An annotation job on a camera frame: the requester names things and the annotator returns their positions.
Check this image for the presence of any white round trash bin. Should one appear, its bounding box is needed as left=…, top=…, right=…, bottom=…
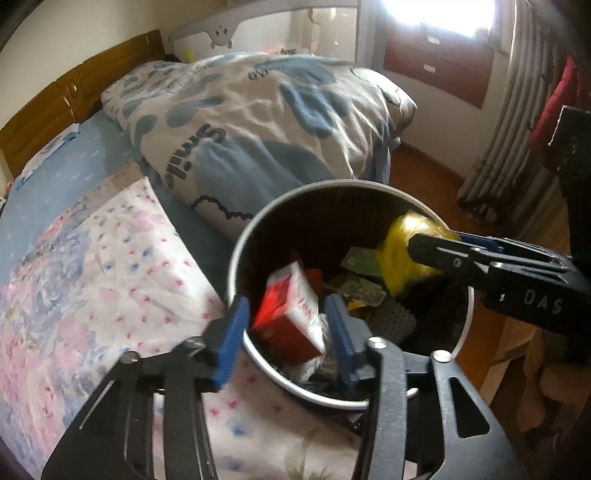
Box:
left=226, top=179, right=476, bottom=412

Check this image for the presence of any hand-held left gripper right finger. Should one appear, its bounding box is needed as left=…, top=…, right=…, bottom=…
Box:
left=323, top=294, right=527, bottom=480

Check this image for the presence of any blue and white pillow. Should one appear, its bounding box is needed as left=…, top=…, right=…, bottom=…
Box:
left=20, top=123, right=82, bottom=182

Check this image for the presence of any white foam fruit net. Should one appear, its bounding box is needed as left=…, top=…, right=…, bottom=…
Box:
left=373, top=297, right=417, bottom=345

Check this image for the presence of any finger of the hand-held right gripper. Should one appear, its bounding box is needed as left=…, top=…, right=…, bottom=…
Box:
left=407, top=233, right=571, bottom=289
left=454, top=233, right=567, bottom=264

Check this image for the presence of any person's right hand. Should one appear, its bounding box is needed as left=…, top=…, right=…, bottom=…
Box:
left=521, top=339, right=591, bottom=432

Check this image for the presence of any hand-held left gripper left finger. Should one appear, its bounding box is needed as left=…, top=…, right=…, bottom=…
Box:
left=41, top=295, right=251, bottom=480

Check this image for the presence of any brown wooden headboard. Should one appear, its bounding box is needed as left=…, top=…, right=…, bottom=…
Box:
left=0, top=30, right=167, bottom=179

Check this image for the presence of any grey quilt with blue patches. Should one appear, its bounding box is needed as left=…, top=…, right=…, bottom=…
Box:
left=100, top=52, right=419, bottom=241

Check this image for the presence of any grey white crib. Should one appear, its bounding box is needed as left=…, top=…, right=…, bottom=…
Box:
left=167, top=0, right=385, bottom=71

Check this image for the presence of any light wooden stool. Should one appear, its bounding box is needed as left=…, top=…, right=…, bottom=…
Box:
left=479, top=318, right=537, bottom=398

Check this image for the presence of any red hanging garment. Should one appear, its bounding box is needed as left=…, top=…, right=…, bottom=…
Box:
left=530, top=57, right=579, bottom=149

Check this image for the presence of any bed with blue sheet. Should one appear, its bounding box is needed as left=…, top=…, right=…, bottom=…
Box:
left=0, top=108, right=234, bottom=297

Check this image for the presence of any yellow foil wrapper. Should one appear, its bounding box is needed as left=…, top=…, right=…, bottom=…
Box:
left=377, top=211, right=463, bottom=296

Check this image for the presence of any red-brown drawer cabinet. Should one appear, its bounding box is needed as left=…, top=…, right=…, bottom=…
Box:
left=383, top=34, right=498, bottom=110

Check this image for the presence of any green spouted pouch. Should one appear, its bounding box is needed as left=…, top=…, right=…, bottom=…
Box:
left=333, top=246, right=387, bottom=308

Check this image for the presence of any grey striped curtain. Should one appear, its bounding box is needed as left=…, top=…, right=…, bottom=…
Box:
left=457, top=0, right=567, bottom=223

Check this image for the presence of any red and white carton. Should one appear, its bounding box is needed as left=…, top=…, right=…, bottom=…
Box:
left=250, top=260, right=327, bottom=368

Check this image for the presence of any pink floral blanket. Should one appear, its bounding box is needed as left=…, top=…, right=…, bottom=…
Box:
left=0, top=177, right=371, bottom=480

